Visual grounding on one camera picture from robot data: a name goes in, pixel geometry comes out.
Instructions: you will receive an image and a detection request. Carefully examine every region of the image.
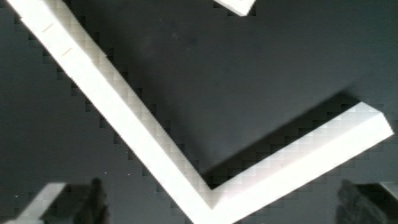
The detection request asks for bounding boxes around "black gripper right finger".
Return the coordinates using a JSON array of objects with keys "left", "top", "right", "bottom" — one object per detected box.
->
[{"left": 335, "top": 180, "right": 398, "bottom": 224}]

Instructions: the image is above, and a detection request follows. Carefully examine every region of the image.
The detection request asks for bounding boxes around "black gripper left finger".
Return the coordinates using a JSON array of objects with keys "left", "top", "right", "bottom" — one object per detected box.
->
[{"left": 10, "top": 178, "right": 110, "bottom": 224}]

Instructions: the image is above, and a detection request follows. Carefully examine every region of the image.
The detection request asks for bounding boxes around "white square table top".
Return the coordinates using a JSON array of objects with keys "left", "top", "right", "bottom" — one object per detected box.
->
[{"left": 213, "top": 0, "right": 255, "bottom": 16}]

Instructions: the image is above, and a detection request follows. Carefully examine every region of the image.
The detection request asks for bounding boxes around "white U-shaped obstacle fence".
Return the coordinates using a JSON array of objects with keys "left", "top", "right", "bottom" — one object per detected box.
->
[{"left": 7, "top": 0, "right": 392, "bottom": 224}]

